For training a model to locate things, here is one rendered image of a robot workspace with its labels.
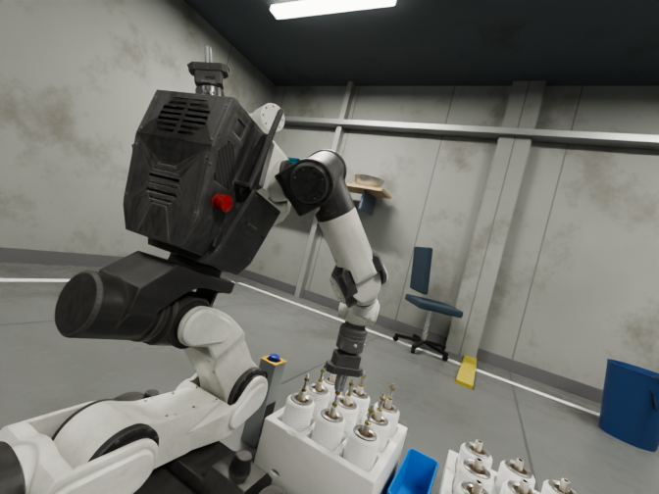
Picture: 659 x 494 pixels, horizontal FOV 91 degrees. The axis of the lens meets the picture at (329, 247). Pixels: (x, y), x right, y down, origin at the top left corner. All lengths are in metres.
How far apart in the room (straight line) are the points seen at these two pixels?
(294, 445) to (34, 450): 0.67
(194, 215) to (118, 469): 0.47
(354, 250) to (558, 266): 3.22
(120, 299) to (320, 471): 0.78
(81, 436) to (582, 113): 4.21
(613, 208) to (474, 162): 1.30
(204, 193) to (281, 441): 0.84
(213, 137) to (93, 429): 0.58
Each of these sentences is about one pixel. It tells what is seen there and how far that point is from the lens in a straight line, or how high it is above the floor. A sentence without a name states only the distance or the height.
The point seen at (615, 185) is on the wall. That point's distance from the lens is 4.02.
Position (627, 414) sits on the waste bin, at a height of 0.18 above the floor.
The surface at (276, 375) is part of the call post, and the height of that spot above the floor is 0.27.
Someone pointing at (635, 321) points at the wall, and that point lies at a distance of 3.94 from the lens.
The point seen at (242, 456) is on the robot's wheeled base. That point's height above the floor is 0.25.
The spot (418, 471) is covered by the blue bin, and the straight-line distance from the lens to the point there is 1.48.
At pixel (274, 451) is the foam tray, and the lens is 1.24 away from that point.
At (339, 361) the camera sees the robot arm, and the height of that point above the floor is 0.44.
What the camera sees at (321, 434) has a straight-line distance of 1.16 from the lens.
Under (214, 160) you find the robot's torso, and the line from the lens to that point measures 0.64.
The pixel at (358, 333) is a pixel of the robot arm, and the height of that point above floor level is 0.54.
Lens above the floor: 0.78
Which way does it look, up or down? 1 degrees down
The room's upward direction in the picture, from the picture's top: 14 degrees clockwise
